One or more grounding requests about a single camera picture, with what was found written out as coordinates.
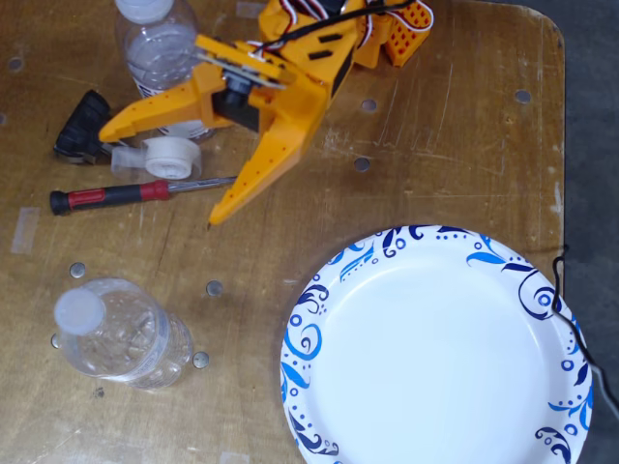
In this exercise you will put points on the small clear water bottle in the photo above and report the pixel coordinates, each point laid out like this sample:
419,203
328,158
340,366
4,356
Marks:
130,338

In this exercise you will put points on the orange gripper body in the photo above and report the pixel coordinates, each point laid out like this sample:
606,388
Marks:
285,127

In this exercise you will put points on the black clamp clip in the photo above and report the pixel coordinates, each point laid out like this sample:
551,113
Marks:
79,125

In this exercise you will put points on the blue patterned paper plate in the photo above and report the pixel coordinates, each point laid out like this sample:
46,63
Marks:
435,362

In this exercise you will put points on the clear tape strip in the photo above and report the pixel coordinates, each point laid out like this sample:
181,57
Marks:
234,457
24,229
246,7

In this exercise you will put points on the clear tape roll dispenser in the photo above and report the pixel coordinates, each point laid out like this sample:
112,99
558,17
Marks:
169,159

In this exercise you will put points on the round metal table rivet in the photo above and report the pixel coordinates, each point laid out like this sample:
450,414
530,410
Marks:
214,288
362,164
200,360
369,105
77,269
54,340
522,95
15,63

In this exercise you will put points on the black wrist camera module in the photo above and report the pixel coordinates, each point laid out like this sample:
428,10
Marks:
237,89

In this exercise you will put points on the vitaminwater labelled clear bottle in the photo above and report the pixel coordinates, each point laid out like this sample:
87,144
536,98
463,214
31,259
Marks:
155,53

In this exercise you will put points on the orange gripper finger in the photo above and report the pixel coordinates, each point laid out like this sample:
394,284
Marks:
261,164
159,108

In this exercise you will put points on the red black screwdriver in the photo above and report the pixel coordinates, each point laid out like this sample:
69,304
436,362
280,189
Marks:
111,195

